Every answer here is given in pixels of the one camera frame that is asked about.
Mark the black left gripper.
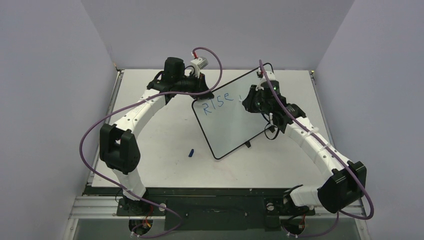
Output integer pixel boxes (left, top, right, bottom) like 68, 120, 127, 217
175, 71, 214, 101

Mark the white whiteboard black frame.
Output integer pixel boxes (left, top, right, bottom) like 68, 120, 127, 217
191, 69, 275, 160

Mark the blue marker cap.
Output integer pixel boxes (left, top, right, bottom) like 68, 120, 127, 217
188, 149, 195, 158

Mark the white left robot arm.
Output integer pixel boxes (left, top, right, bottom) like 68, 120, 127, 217
99, 57, 214, 215

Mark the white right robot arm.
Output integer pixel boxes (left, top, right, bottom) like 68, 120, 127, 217
242, 80, 367, 214

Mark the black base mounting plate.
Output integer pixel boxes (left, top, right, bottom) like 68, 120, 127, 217
82, 187, 332, 232

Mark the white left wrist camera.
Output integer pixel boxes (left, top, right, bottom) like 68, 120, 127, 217
190, 56, 209, 75

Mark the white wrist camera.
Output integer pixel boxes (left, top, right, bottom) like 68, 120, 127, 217
255, 71, 276, 91
190, 56, 209, 75

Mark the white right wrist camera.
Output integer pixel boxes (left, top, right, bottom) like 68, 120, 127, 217
255, 71, 276, 91

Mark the aluminium frame rail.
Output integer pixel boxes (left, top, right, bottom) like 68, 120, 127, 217
68, 196, 364, 220

